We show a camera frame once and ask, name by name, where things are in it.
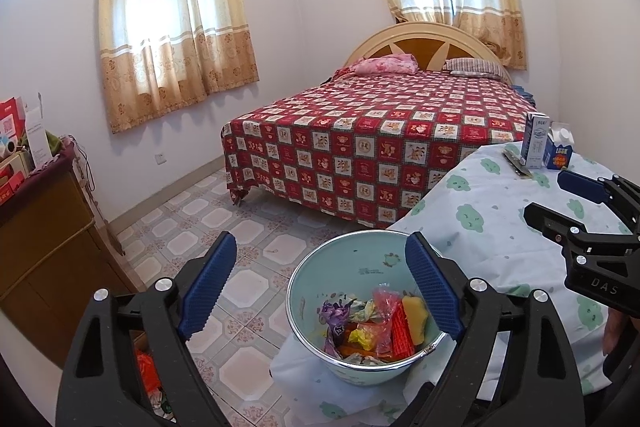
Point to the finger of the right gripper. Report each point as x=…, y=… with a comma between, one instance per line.
x=575, y=226
x=620, y=195

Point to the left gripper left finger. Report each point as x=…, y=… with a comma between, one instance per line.
x=101, y=383

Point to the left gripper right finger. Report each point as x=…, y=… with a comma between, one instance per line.
x=512, y=363

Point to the yellow sponge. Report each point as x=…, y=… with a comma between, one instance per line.
x=417, y=316

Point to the red foam net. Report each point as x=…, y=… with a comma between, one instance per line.
x=402, y=344

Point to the pink plastic bag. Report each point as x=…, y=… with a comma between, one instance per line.
x=386, y=301

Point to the colourful printed plastic bag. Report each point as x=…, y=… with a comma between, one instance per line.
x=363, y=311

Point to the purple plastic wrapper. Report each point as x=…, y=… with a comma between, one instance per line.
x=335, y=314

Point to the teal trash bin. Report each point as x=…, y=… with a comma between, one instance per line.
x=349, y=267

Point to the person right hand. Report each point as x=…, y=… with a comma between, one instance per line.
x=614, y=327

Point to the red bag on floor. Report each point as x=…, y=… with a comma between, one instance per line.
x=148, y=372

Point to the blue look carton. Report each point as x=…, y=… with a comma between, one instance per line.
x=559, y=148

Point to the dark snack wrapper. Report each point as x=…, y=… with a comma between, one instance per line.
x=516, y=164

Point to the grey milk carton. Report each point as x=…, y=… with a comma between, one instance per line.
x=537, y=126

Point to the cloud pattern tablecloth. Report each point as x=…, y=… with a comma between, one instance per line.
x=475, y=216

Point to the brown wooden cabinet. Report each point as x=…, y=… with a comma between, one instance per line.
x=53, y=258

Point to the striped pillow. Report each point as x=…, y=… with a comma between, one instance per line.
x=475, y=67

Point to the bed with red quilt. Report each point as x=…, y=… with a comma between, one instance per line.
x=367, y=148

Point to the cream wooden headboard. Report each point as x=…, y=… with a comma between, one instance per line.
x=432, y=44

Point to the pink pillow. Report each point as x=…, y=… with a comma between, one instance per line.
x=387, y=64

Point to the red white box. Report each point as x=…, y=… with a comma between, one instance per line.
x=23, y=129

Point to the left beige curtain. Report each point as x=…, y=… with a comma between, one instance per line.
x=159, y=56

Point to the wall socket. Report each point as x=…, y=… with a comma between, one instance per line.
x=160, y=158

